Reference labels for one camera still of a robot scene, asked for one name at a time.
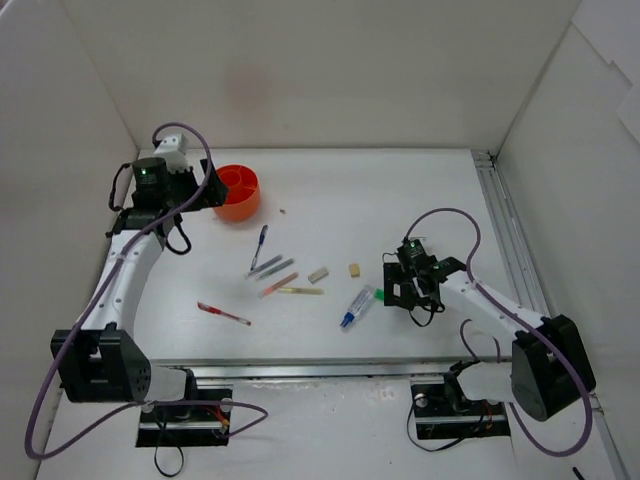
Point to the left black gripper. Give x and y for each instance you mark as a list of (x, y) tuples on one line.
[(201, 185)]

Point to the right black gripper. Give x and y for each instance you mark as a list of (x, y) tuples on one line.
[(396, 288)]

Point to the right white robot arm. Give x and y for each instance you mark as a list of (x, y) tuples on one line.
[(548, 369)]

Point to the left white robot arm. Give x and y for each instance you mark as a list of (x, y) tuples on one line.
[(98, 361)]

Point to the orange round divided container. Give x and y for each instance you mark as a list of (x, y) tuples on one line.
[(244, 195)]

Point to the clear glue bottle blue cap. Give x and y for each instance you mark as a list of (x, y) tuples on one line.
[(358, 306)]

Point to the tan eraser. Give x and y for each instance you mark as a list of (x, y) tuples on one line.
[(354, 270)]

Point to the blue ballpoint pen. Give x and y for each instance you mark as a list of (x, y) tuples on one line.
[(261, 240)]

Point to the purple-grey slim highlighter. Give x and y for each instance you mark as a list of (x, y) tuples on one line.
[(264, 266)]

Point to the grey-white eraser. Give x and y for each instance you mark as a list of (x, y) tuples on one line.
[(318, 275)]

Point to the green-grey slim highlighter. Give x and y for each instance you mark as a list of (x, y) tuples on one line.
[(275, 269)]

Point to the yellow slim highlighter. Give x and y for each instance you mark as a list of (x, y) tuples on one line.
[(301, 291)]

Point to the red gel pen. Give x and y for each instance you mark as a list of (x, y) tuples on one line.
[(216, 311)]

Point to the pink-orange slim highlighter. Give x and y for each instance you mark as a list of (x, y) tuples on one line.
[(279, 284)]

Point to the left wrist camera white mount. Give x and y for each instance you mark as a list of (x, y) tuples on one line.
[(172, 149)]

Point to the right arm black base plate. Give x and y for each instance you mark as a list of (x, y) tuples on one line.
[(438, 414)]

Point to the aluminium frame rail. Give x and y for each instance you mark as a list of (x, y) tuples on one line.
[(341, 206)]

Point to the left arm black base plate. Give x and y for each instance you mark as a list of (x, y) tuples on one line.
[(195, 426)]

